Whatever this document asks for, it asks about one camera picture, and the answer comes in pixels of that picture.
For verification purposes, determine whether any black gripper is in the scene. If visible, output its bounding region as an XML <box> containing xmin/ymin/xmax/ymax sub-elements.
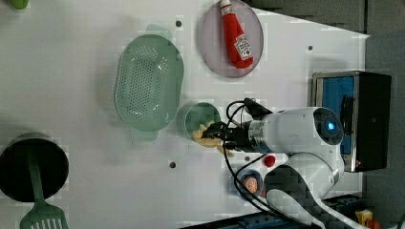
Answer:
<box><xmin>201</xmin><ymin>122</ymin><xmax>254</xmax><ymax>152</ymax></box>

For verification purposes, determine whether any peeled toy banana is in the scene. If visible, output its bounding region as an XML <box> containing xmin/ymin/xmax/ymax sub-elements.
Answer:
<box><xmin>192</xmin><ymin>120</ymin><xmax>234</xmax><ymax>157</ymax></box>

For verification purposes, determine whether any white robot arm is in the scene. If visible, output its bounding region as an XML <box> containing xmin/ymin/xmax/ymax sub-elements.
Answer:
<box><xmin>202</xmin><ymin>107</ymin><xmax>367</xmax><ymax>229</ymax></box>

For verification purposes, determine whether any green mug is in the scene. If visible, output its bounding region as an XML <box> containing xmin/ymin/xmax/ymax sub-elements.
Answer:
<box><xmin>177</xmin><ymin>102</ymin><xmax>221</xmax><ymax>140</ymax></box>

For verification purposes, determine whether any blue bowl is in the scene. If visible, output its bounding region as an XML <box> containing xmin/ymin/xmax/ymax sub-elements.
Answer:
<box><xmin>237</xmin><ymin>169</ymin><xmax>264</xmax><ymax>200</ymax></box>

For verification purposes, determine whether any orange slice toy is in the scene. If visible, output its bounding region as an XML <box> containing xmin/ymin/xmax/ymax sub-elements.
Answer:
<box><xmin>243</xmin><ymin>176</ymin><xmax>258</xmax><ymax>193</ymax></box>

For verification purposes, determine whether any red strawberry toy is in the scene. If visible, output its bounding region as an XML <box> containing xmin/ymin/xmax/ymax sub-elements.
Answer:
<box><xmin>264</xmin><ymin>156</ymin><xmax>276</xmax><ymax>167</ymax></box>

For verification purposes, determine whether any green perforated colander basket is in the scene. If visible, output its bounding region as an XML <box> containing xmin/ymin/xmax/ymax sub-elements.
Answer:
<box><xmin>115</xmin><ymin>24</ymin><xmax>184</xmax><ymax>141</ymax></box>

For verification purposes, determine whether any red ketchup bottle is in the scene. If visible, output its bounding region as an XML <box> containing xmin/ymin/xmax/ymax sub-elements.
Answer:
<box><xmin>220</xmin><ymin>0</ymin><xmax>254</xmax><ymax>69</ymax></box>

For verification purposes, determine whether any black toaster oven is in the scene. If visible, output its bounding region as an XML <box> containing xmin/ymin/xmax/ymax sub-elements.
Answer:
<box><xmin>310</xmin><ymin>71</ymin><xmax>392</xmax><ymax>173</ymax></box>

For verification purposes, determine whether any green spatula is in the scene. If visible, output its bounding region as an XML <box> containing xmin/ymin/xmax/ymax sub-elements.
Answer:
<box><xmin>19</xmin><ymin>153</ymin><xmax>69</xmax><ymax>229</ymax></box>

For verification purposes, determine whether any black utensil holder cup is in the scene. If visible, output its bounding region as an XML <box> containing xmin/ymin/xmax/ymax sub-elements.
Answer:
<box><xmin>0</xmin><ymin>133</ymin><xmax>69</xmax><ymax>202</ymax></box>

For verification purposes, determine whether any green object at table edge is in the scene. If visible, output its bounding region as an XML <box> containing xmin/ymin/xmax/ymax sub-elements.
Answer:
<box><xmin>9</xmin><ymin>0</ymin><xmax>30</xmax><ymax>10</ymax></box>

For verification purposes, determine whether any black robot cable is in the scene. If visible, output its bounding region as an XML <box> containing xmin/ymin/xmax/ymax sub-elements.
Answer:
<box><xmin>222</xmin><ymin>97</ymin><xmax>288</xmax><ymax>220</ymax></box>

